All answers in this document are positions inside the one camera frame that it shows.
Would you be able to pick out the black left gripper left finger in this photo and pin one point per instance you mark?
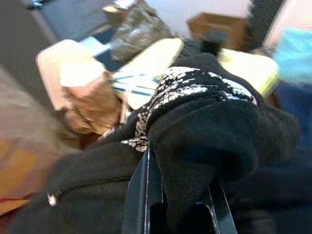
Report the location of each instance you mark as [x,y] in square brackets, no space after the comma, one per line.
[141,195]

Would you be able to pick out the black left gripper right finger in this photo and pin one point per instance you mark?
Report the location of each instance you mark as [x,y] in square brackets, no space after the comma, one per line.
[221,214]

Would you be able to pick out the dark fleece garment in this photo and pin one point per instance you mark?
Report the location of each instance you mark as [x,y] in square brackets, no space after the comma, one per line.
[207,136]

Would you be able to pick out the brown fuzzy garment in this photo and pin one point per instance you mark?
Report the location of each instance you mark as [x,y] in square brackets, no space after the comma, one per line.
[92,109]

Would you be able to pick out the white blue striped cloth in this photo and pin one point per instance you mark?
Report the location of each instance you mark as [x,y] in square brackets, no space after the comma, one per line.
[131,85]

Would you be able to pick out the dark blue cloth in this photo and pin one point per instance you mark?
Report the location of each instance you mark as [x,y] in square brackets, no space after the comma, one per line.
[297,109]

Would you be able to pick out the orange cloth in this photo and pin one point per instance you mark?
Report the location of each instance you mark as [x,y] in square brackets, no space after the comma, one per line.
[12,204]

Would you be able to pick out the grey brown cloth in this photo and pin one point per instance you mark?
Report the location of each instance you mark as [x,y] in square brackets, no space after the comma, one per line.
[24,126]

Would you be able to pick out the pale yellow cushion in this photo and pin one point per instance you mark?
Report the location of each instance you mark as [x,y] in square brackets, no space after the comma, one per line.
[151,58]

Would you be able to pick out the olive plastic bag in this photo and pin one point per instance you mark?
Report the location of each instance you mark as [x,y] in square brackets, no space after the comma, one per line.
[139,31]

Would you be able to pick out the teal cloth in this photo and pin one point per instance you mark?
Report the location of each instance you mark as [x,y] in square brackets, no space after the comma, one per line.
[295,53]

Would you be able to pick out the brown cardboard box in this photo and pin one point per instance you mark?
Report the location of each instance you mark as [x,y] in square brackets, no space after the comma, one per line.
[219,24]

